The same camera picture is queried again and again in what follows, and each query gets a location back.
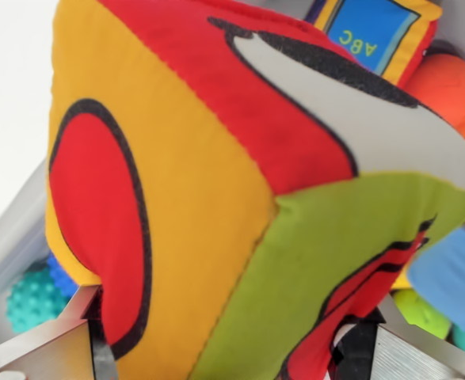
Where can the fabric cube ABC book print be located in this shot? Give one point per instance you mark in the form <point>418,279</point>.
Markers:
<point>374,35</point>

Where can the smooth green ball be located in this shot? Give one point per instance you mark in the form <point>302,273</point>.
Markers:
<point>422,316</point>

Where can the blue bumpy rubber ball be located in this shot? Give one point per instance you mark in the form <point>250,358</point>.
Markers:
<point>63,277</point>

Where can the teal bumpy rubber ball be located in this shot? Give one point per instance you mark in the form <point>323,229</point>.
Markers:
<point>34,302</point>

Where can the light blue fabric block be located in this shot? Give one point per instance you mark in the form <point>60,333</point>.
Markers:
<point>450,277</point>

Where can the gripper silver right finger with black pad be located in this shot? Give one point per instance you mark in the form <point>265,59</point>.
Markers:
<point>398,356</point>

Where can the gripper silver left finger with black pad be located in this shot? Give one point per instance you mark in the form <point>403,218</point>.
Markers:
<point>38,352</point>

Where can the green fabric cube house print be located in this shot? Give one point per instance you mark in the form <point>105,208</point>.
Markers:
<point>224,190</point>

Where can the grey plastic bin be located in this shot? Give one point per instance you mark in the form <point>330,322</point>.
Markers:
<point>14,237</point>

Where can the smooth orange ball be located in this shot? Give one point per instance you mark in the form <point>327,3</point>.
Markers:
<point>442,91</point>

